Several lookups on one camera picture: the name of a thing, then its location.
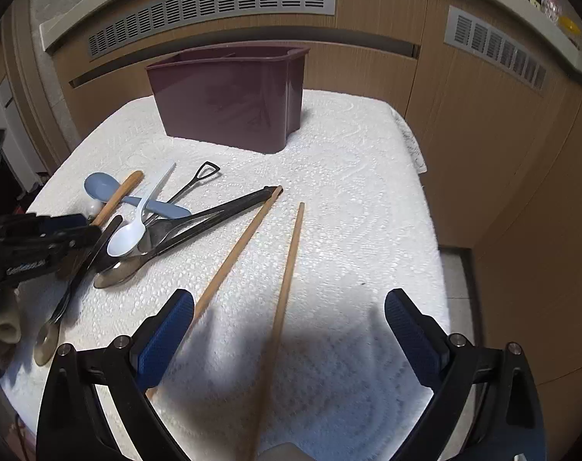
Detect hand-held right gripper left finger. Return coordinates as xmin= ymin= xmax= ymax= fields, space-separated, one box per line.
xmin=36 ymin=289 xmax=196 ymax=461

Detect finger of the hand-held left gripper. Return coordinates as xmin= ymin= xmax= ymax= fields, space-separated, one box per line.
xmin=2 ymin=214 xmax=88 ymax=234
xmin=2 ymin=227 xmax=103 ymax=259

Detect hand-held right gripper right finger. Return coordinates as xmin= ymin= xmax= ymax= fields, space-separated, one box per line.
xmin=384 ymin=289 xmax=546 ymax=461

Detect long dark-handled spoon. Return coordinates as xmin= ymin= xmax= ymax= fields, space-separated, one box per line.
xmin=34 ymin=215 xmax=123 ymax=366

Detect white plastic spoon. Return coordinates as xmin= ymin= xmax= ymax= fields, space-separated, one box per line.
xmin=107 ymin=162 xmax=176 ymax=257

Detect blue plastic spoon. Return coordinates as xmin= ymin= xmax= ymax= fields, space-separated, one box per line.
xmin=84 ymin=173 xmax=192 ymax=218

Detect wooden handle spoon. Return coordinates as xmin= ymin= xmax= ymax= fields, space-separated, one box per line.
xmin=86 ymin=170 xmax=144 ymax=226

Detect wooden chopstick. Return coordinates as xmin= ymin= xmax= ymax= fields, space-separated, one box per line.
xmin=146 ymin=186 xmax=283 ymax=399
xmin=253 ymin=202 xmax=305 ymax=461

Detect maroon plastic utensil holder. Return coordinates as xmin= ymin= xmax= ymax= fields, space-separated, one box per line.
xmin=145 ymin=45 xmax=312 ymax=153

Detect beige roll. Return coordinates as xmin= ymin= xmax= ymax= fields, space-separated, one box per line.
xmin=0 ymin=288 xmax=23 ymax=345

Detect black long spoon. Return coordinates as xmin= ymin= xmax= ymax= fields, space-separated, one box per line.
xmin=149 ymin=189 xmax=273 ymax=255

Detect white lace tablecloth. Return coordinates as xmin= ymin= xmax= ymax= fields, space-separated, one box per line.
xmin=0 ymin=89 xmax=452 ymax=461

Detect white side cabinet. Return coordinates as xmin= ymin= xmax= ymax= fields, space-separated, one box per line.
xmin=0 ymin=72 xmax=47 ymax=188

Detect long grey vent grille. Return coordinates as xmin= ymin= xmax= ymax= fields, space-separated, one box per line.
xmin=88 ymin=0 xmax=337 ymax=61

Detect short grey vent grille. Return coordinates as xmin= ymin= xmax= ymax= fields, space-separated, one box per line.
xmin=445 ymin=6 xmax=547 ymax=91

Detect wooden panel cabinet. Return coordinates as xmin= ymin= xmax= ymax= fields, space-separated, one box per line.
xmin=0 ymin=0 xmax=582 ymax=395

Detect black spoon with cutout handle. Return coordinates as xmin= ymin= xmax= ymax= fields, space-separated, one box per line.
xmin=94 ymin=186 xmax=283 ymax=290

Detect black shovel-handle utensil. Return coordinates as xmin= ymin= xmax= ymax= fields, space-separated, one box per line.
xmin=144 ymin=161 xmax=221 ymax=226

